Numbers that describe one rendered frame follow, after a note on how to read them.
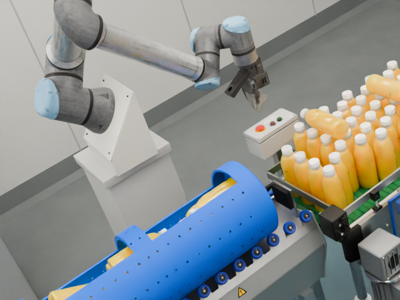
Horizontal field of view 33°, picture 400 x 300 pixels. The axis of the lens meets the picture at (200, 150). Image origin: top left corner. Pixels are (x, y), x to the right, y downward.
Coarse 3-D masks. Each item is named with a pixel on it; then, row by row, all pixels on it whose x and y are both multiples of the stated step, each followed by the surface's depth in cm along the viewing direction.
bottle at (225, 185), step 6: (228, 180) 224; (234, 180) 223; (222, 186) 222; (228, 186) 222; (210, 192) 221; (216, 192) 221; (222, 192) 221; (204, 198) 220; (210, 198) 219; (198, 204) 220; (204, 204) 219
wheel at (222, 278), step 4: (220, 272) 221; (224, 272) 221; (216, 276) 220; (220, 276) 220; (224, 276) 221; (228, 276) 221; (216, 280) 220; (220, 280) 220; (224, 280) 220; (220, 284) 220
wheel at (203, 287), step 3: (201, 285) 218; (204, 285) 218; (207, 285) 219; (198, 288) 218; (201, 288) 218; (204, 288) 218; (207, 288) 218; (198, 291) 217; (201, 291) 218; (204, 291) 217; (207, 291) 218; (210, 291) 218; (198, 294) 217; (201, 294) 217; (204, 294) 218; (207, 294) 218; (201, 297) 217; (204, 297) 217
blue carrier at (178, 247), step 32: (224, 192) 215; (256, 192) 216; (160, 224) 230; (192, 224) 209; (224, 224) 211; (256, 224) 216; (160, 256) 204; (192, 256) 207; (224, 256) 213; (64, 288) 217; (96, 288) 197; (128, 288) 199; (160, 288) 203; (192, 288) 212
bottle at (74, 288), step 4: (68, 288) 204; (72, 288) 204; (76, 288) 204; (80, 288) 204; (52, 292) 201; (56, 292) 201; (60, 292) 201; (64, 292) 201; (68, 292) 202; (72, 292) 202; (52, 296) 201; (56, 296) 199; (60, 296) 200; (64, 296) 200; (68, 296) 201
